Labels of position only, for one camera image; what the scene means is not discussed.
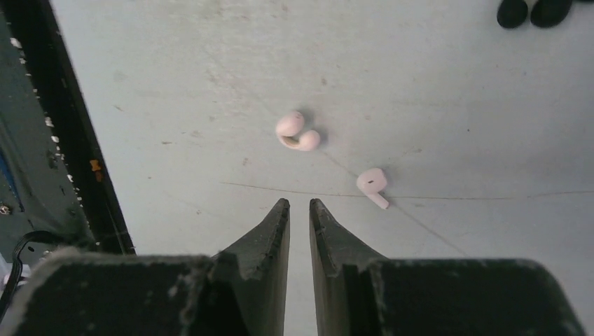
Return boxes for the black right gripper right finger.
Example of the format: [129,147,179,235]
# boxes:
[309,199,586,335]

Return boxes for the white clip earbud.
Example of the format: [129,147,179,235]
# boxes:
[275,111,321,151]

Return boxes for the black clip earbud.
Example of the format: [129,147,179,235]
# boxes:
[530,0,573,29]
[496,0,528,29]

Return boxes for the black clip earbud upper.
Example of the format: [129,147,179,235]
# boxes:
[496,0,528,29]

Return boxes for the white stem earbud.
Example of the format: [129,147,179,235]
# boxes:
[356,168,389,209]

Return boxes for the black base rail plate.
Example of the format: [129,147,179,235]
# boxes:
[1,1,135,258]

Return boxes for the black clip earbud lower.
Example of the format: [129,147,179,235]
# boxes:
[530,0,573,29]

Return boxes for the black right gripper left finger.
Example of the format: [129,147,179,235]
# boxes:
[1,199,290,335]

